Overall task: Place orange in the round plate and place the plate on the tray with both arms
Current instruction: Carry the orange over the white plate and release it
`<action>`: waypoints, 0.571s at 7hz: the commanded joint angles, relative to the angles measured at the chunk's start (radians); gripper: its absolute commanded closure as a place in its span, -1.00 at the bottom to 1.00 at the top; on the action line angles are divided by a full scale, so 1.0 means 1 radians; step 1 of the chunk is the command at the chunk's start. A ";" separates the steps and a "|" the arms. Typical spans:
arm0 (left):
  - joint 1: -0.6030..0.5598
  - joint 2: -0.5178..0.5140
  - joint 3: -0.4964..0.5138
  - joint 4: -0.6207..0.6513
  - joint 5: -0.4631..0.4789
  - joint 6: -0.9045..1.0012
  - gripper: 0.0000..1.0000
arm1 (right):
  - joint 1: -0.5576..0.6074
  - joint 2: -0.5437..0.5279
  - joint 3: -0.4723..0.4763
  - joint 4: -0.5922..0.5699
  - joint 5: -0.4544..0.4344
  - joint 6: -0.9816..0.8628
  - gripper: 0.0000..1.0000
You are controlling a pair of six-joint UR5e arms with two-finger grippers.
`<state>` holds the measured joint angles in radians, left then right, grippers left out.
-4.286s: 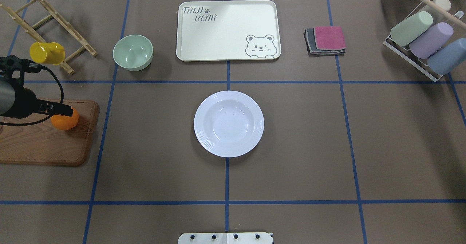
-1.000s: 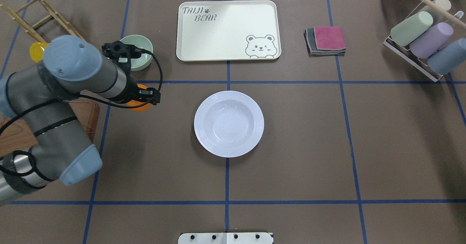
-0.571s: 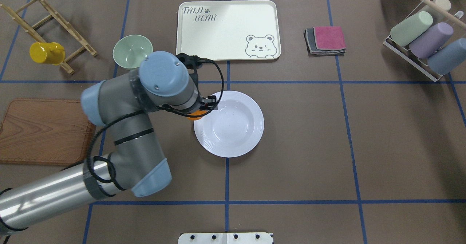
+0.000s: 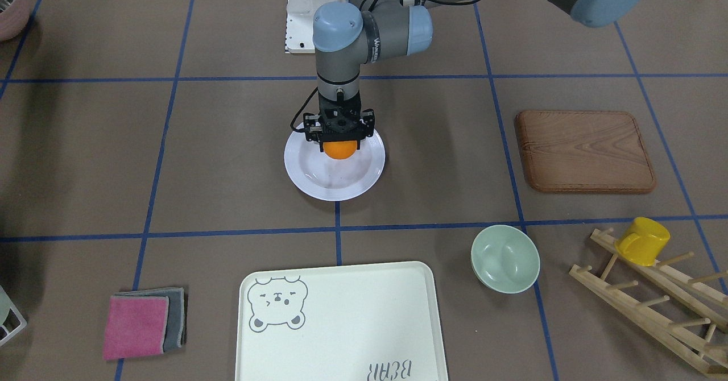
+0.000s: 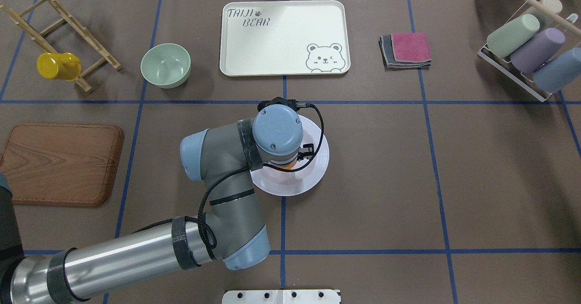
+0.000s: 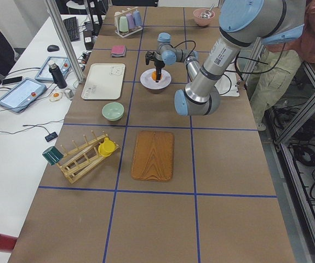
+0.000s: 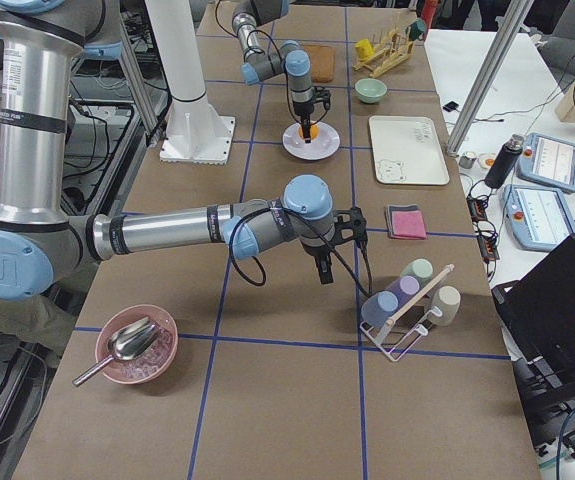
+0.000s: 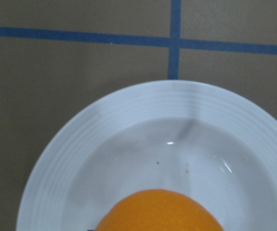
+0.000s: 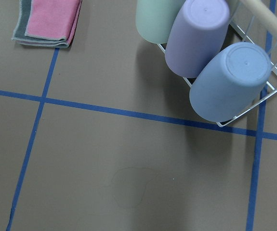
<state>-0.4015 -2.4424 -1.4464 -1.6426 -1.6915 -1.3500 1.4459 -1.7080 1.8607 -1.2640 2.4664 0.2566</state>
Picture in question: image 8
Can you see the orange fruit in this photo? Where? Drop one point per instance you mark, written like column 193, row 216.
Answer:
column 158, row 210

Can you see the white ceramic plate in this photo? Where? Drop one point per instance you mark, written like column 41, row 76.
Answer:
column 203, row 141

